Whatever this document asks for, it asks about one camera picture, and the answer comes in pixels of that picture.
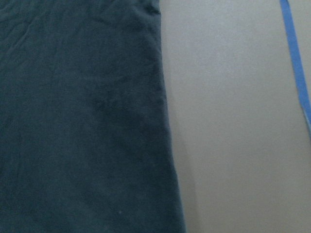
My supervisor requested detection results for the black t-shirt with logo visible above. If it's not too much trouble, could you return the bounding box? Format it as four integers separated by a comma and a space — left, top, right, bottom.
0, 0, 186, 233

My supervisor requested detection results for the brown paper table mat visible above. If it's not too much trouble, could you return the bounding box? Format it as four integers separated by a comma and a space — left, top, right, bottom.
160, 0, 311, 233

